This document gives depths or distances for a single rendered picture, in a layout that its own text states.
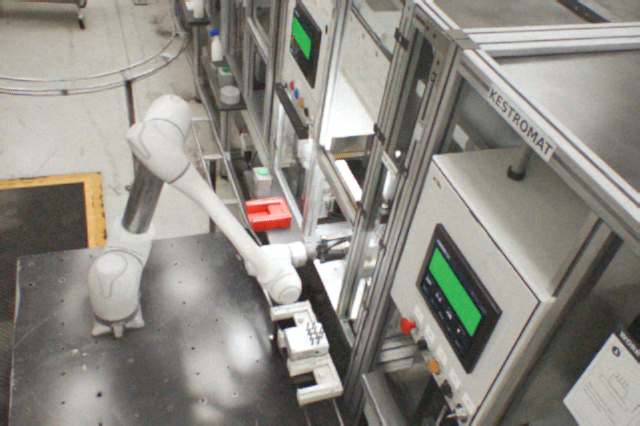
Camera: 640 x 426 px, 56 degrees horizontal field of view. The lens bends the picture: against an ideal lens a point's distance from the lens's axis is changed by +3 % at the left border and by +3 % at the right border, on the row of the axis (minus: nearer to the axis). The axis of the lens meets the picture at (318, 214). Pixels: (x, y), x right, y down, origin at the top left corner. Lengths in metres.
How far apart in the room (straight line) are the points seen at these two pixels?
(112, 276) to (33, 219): 1.72
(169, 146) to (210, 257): 0.84
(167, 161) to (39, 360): 0.88
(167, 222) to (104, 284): 1.59
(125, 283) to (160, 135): 0.61
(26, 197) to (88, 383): 1.97
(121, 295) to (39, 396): 0.39
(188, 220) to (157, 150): 1.95
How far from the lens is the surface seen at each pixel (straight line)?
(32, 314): 2.45
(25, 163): 4.28
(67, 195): 3.96
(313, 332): 2.00
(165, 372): 2.21
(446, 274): 1.29
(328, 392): 1.95
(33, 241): 3.70
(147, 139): 1.80
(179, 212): 3.78
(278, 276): 1.90
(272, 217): 2.32
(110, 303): 2.22
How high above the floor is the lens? 2.52
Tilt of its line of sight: 41 degrees down
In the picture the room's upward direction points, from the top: 10 degrees clockwise
